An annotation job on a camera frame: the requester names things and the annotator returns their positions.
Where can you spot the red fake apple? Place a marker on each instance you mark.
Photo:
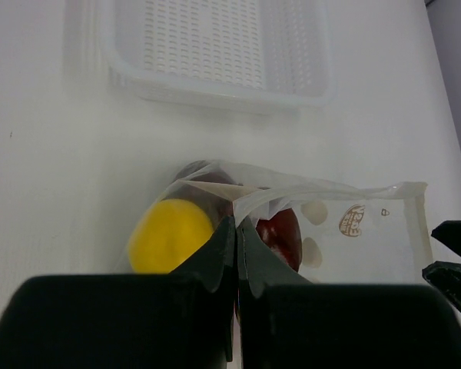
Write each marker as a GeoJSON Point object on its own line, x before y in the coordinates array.
{"type": "Point", "coordinates": [282, 235]}

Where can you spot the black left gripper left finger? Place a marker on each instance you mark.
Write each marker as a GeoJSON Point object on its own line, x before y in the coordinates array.
{"type": "Point", "coordinates": [183, 319]}

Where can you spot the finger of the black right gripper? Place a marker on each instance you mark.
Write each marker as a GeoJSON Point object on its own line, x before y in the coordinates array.
{"type": "Point", "coordinates": [449, 234]}
{"type": "Point", "coordinates": [446, 278]}

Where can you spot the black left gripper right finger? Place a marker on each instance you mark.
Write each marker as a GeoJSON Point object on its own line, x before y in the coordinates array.
{"type": "Point", "coordinates": [287, 321]}

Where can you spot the clear polka dot zip bag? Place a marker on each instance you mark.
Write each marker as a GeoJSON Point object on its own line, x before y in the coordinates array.
{"type": "Point", "coordinates": [326, 231]}

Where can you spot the yellow fake pear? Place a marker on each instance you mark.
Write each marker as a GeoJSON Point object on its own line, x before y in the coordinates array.
{"type": "Point", "coordinates": [168, 234]}

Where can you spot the white perforated plastic basket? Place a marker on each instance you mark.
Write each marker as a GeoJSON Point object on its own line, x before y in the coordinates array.
{"type": "Point", "coordinates": [250, 56]}

